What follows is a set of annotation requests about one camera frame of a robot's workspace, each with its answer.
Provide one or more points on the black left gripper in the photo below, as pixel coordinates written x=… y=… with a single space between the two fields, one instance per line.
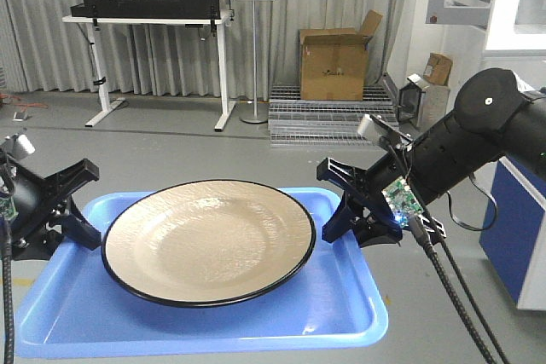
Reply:
x=45 y=215

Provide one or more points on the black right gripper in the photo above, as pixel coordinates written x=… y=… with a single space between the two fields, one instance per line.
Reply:
x=378 y=227

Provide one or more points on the blue plastic tray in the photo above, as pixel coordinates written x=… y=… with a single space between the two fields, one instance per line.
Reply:
x=75 y=309

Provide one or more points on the beige plate with black rim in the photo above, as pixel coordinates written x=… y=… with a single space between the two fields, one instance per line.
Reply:
x=208 y=243

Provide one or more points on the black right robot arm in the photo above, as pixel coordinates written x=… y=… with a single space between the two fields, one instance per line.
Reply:
x=491 y=118

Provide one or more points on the blue cabinet at right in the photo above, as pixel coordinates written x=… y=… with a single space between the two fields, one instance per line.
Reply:
x=515 y=245

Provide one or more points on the green circuit board right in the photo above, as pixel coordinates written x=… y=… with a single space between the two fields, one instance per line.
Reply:
x=401 y=201

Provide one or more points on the green circuit board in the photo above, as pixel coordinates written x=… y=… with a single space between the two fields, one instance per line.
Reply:
x=401 y=201
x=8 y=209

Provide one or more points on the green circuit board left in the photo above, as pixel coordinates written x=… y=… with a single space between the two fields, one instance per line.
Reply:
x=8 y=209

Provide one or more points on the metal grating pallets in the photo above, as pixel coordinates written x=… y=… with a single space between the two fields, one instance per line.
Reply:
x=295 y=122

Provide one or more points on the large cardboard box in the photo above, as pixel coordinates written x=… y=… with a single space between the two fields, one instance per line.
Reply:
x=334 y=62

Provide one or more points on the small cardboard box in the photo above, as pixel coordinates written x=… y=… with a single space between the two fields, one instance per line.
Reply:
x=437 y=69

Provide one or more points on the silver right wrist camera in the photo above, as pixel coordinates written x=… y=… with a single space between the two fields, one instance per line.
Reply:
x=374 y=129

